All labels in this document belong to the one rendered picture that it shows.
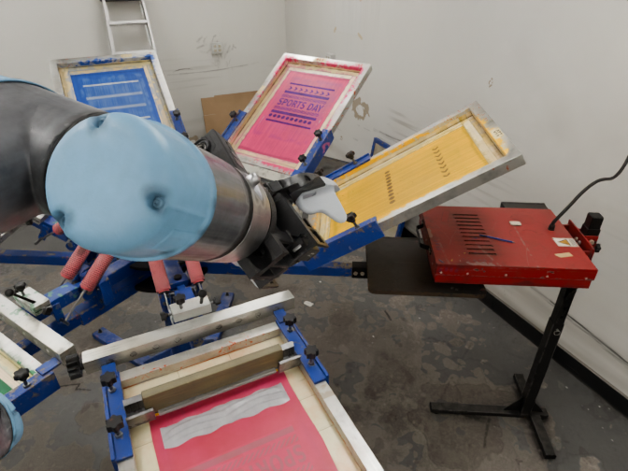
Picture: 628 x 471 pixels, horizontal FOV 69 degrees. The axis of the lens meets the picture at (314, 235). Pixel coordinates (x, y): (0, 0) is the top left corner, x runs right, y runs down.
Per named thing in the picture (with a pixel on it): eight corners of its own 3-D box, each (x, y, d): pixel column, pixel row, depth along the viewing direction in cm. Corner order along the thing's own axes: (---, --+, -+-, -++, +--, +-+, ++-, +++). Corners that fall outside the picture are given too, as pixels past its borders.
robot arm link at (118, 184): (57, 79, 24) (195, 128, 21) (172, 139, 34) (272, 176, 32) (4, 221, 24) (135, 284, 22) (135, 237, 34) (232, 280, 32)
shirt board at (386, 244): (462, 253, 215) (465, 239, 210) (483, 311, 180) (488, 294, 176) (181, 244, 222) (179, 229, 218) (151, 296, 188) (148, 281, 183)
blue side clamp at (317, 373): (328, 390, 139) (329, 374, 135) (314, 396, 137) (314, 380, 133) (289, 328, 162) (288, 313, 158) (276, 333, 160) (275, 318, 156)
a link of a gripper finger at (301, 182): (313, 204, 52) (257, 224, 46) (304, 192, 53) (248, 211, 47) (334, 178, 49) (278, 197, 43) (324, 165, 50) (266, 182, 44)
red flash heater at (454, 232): (552, 229, 208) (560, 206, 202) (599, 293, 169) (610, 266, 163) (417, 224, 211) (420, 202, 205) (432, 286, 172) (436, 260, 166)
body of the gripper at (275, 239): (277, 289, 49) (229, 294, 37) (232, 225, 50) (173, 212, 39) (333, 245, 47) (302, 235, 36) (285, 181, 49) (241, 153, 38)
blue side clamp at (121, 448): (137, 468, 118) (132, 451, 114) (117, 477, 116) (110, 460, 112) (122, 384, 141) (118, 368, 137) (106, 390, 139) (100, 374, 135)
